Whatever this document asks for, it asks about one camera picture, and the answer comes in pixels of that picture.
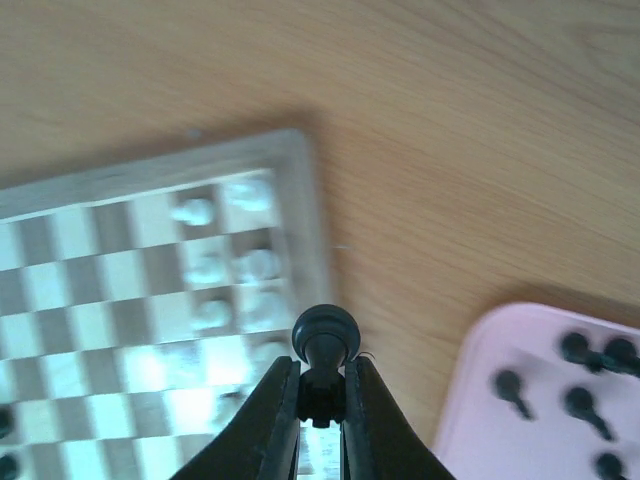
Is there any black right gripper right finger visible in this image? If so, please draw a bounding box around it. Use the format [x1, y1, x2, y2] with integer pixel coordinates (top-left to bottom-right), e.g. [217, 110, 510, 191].
[341, 357, 453, 480]

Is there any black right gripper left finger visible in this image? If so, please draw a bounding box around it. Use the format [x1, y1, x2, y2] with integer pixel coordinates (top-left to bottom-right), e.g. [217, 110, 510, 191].
[172, 356, 301, 480]

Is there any black rook piece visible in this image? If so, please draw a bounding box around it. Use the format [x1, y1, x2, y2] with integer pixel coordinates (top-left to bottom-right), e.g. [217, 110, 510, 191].
[292, 304, 361, 429]
[560, 331, 603, 373]

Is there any black king piece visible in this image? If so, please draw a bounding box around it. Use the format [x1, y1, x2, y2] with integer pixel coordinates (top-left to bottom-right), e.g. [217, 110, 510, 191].
[0, 406, 14, 439]

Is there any white chess pieces row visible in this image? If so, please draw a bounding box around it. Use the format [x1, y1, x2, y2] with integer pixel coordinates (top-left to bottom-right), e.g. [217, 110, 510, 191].
[171, 176, 291, 359]

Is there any wooden chess board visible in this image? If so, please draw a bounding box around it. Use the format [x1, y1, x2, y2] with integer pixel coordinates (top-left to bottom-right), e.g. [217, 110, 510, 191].
[1, 129, 334, 479]

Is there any black chess piece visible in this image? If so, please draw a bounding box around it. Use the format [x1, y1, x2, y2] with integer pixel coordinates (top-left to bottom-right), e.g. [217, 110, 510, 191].
[603, 337, 639, 377]
[0, 454, 19, 480]

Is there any pink plastic tray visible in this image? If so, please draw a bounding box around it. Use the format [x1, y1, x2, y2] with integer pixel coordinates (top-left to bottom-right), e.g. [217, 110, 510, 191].
[433, 303, 639, 479]

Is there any black pawn piece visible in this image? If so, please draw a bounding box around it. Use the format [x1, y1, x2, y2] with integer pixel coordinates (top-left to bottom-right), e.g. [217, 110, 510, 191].
[594, 452, 627, 480]

